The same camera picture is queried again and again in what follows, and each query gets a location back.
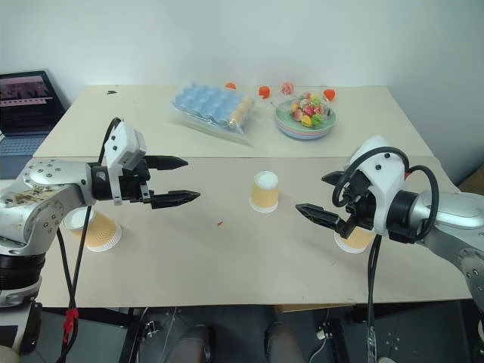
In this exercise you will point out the orange paper cup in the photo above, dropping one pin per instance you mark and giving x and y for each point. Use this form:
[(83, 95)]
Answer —
[(357, 242), (96, 232), (264, 193)]

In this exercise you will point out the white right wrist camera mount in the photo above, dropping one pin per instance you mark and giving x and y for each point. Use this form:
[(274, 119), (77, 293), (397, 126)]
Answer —
[(382, 181)]

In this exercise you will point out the blue egg tray in bag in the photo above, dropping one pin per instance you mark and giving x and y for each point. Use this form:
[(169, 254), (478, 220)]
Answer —
[(208, 104)]

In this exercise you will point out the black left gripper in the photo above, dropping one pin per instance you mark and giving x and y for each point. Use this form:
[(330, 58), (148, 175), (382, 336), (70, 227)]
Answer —
[(133, 185)]

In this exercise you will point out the stack of pastel plates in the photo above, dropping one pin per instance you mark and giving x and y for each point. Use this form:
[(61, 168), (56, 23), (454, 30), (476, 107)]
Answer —
[(302, 130)]

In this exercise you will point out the grey laptop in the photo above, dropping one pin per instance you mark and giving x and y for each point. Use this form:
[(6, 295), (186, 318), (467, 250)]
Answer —
[(26, 109)]

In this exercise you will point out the black table leg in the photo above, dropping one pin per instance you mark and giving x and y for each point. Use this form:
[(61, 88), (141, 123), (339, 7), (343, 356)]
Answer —
[(338, 340), (134, 336)]

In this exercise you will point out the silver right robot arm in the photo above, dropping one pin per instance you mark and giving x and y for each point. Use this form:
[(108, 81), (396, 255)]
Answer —
[(450, 219)]

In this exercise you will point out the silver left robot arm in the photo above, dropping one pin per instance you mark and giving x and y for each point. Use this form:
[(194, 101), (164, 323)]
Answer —
[(41, 196)]

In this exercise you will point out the red wrapped candy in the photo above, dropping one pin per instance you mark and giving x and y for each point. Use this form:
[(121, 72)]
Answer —
[(287, 88)]

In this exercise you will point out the brown cardboard box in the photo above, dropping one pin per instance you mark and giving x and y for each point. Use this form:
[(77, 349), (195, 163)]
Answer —
[(474, 185)]

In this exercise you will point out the small orange toy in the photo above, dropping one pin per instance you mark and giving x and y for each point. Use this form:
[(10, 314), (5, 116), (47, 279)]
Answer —
[(231, 85), (330, 94), (264, 91)]

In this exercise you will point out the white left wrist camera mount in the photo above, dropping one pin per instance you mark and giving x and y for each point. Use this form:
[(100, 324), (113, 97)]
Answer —
[(123, 145)]

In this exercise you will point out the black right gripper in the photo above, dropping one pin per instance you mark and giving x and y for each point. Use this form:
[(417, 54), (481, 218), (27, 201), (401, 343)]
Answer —
[(361, 211)]

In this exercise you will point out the bag of colourful candies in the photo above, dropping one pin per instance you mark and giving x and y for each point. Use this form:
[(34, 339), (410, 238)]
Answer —
[(308, 107)]

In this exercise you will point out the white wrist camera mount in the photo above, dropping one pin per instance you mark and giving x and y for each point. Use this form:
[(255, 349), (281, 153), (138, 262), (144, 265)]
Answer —
[(382, 181), (123, 145)]

